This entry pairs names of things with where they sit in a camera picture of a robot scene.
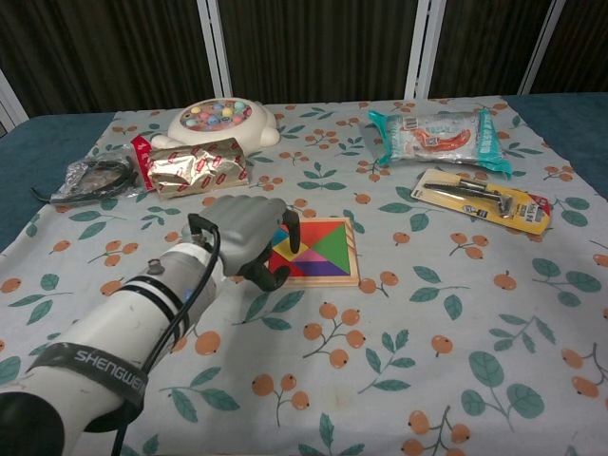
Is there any left black grey robot hand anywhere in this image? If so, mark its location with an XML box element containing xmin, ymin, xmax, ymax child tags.
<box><xmin>199</xmin><ymin>195</ymin><xmax>303</xmax><ymax>293</ymax></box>

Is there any yellow tangram square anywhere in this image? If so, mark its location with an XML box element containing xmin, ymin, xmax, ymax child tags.
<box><xmin>269</xmin><ymin>237</ymin><xmax>313</xmax><ymax>262</ymax></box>

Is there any pink small tangram triangle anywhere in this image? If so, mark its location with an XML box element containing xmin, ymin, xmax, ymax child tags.
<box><xmin>292</xmin><ymin>249</ymin><xmax>329</xmax><ymax>264</ymax></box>

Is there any red large tangram triangle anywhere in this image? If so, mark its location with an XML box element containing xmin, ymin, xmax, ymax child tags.
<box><xmin>284</xmin><ymin>220</ymin><xmax>346</xmax><ymax>251</ymax></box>

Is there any green large tangram triangle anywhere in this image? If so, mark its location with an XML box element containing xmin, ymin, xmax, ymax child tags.
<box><xmin>311</xmin><ymin>220</ymin><xmax>351</xmax><ymax>276</ymax></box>

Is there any purple tangram parallelogram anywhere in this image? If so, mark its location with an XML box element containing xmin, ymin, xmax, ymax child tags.
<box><xmin>303</xmin><ymin>260</ymin><xmax>352</xmax><ymax>278</ymax></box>

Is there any gold foil snack package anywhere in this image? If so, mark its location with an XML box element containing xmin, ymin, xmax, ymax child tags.
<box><xmin>129</xmin><ymin>134</ymin><xmax>251</xmax><ymax>200</ymax></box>

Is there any white fishing game toy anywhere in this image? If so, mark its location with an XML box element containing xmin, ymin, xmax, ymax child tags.
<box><xmin>150</xmin><ymin>97</ymin><xmax>280</xmax><ymax>149</ymax></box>

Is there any dark slatted room divider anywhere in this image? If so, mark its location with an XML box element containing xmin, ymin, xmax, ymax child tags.
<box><xmin>0</xmin><ymin>0</ymin><xmax>608</xmax><ymax>120</ymax></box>

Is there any floral tablecloth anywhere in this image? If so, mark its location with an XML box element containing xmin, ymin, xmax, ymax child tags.
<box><xmin>0</xmin><ymin>96</ymin><xmax>608</xmax><ymax>456</ymax></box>

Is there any teal snack package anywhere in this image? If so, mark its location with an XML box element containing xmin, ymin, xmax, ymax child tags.
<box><xmin>368</xmin><ymin>107</ymin><xmax>513</xmax><ymax>181</ymax></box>

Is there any blue table cover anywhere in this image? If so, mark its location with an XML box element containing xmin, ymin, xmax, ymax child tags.
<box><xmin>0</xmin><ymin>92</ymin><xmax>608</xmax><ymax>253</ymax></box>

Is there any yellow razor blister pack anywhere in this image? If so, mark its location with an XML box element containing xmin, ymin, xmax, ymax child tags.
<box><xmin>409</xmin><ymin>168</ymin><xmax>555</xmax><ymax>238</ymax></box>

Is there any black left hand cable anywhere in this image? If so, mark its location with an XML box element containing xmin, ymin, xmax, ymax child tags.
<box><xmin>111</xmin><ymin>213</ymin><xmax>222</xmax><ymax>456</ymax></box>

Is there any wooden tangram puzzle tray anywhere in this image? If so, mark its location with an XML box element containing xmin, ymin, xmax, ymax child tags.
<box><xmin>265</xmin><ymin>216</ymin><xmax>362</xmax><ymax>289</ymax></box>

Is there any clear bag with black cable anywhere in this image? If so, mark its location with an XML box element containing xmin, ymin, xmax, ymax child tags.
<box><xmin>30</xmin><ymin>154</ymin><xmax>142</xmax><ymax>206</ymax></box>

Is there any black branded arm strap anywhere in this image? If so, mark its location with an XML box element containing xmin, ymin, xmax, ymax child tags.
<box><xmin>28</xmin><ymin>341</ymin><xmax>148</xmax><ymax>414</ymax></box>

